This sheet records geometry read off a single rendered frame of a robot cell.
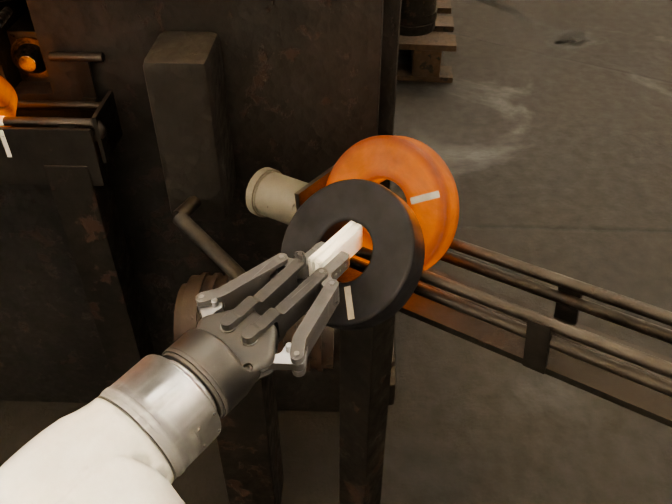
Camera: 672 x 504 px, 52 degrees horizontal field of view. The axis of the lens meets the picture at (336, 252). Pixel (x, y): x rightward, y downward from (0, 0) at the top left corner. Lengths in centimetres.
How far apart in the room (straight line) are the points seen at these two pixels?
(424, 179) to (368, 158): 7
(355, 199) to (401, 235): 7
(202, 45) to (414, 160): 32
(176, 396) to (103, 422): 5
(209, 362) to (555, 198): 160
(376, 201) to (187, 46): 33
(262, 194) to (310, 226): 11
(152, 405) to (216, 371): 6
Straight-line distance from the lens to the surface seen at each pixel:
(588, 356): 64
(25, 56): 105
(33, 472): 53
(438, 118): 237
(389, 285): 66
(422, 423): 142
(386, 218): 67
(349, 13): 90
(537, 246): 186
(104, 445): 53
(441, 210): 69
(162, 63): 85
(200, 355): 57
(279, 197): 78
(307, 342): 60
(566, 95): 262
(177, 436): 54
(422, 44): 254
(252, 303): 62
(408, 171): 71
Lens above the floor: 114
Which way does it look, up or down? 40 degrees down
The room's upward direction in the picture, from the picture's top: straight up
